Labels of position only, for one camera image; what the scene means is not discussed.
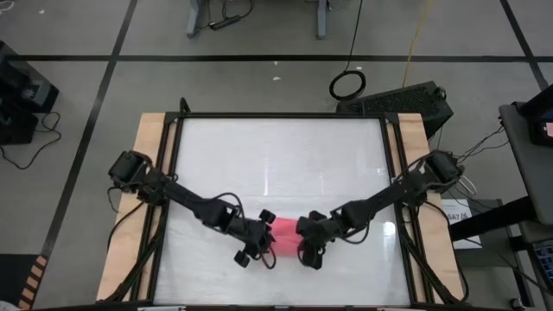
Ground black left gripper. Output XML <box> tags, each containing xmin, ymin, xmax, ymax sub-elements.
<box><xmin>232</xmin><ymin>209</ymin><xmax>278</xmax><ymax>269</ymax></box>

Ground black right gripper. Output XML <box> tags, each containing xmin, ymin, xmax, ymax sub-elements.
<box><xmin>296</xmin><ymin>209</ymin><xmax>343</xmax><ymax>271</ymax></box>

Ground pink towel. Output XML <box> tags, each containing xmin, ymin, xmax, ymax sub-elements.
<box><xmin>270</xmin><ymin>217</ymin><xmax>303</xmax><ymax>259</ymax></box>

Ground white paper label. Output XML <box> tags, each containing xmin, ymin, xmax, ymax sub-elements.
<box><xmin>440</xmin><ymin>197</ymin><xmax>483</xmax><ymax>251</ymax></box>

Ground wooden base board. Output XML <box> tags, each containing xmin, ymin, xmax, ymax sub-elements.
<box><xmin>95</xmin><ymin>112</ymin><xmax>466</xmax><ymax>303</ymax></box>

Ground black desk support beam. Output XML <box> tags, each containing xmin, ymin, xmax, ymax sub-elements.
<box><xmin>448</xmin><ymin>196</ymin><xmax>537</xmax><ymax>243</ymax></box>

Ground grey desk leg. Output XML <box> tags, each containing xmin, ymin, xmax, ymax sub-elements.
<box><xmin>186</xmin><ymin>0</ymin><xmax>204</xmax><ymax>39</ymax></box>
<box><xmin>315</xmin><ymin>0</ymin><xmax>332</xmax><ymax>41</ymax></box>

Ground black power strip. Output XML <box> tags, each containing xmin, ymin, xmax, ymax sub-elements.
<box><xmin>209</xmin><ymin>15</ymin><xmax>242</xmax><ymax>31</ymax></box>

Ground grey side desk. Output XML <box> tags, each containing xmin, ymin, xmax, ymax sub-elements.
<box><xmin>499</xmin><ymin>101</ymin><xmax>553</xmax><ymax>225</ymax></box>

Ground black keyboard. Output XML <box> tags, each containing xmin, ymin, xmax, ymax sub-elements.
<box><xmin>531</xmin><ymin>239</ymin><xmax>553</xmax><ymax>282</ymax></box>

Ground black orange striped mat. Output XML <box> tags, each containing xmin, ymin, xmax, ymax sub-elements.
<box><xmin>0</xmin><ymin>253</ymin><xmax>49</xmax><ymax>311</ymax></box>

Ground black monitor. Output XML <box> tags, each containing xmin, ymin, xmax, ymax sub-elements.
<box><xmin>518</xmin><ymin>84</ymin><xmax>553</xmax><ymax>148</ymax></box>

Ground black equipment stack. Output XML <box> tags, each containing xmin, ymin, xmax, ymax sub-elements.
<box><xmin>0</xmin><ymin>41</ymin><xmax>60</xmax><ymax>146</ymax></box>

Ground black table frame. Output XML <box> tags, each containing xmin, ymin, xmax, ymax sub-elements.
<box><xmin>103</xmin><ymin>97</ymin><xmax>470</xmax><ymax>311</ymax></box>

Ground coiled black cable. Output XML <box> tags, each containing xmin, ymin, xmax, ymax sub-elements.
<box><xmin>328</xmin><ymin>0</ymin><xmax>367</xmax><ymax>103</ymax></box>

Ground yellow cable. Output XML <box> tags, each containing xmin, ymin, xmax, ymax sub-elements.
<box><xmin>402</xmin><ymin>0</ymin><xmax>433</xmax><ymax>88</ymax></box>

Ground thin black floor cable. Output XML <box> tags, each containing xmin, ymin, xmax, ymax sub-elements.
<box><xmin>0</xmin><ymin>111</ymin><xmax>62</xmax><ymax>171</ymax></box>

